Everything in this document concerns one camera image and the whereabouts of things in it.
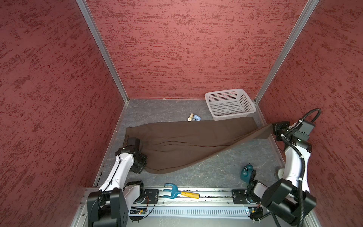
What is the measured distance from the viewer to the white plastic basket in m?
1.05

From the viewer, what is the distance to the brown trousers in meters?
0.83

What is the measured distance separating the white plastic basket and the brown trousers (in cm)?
5
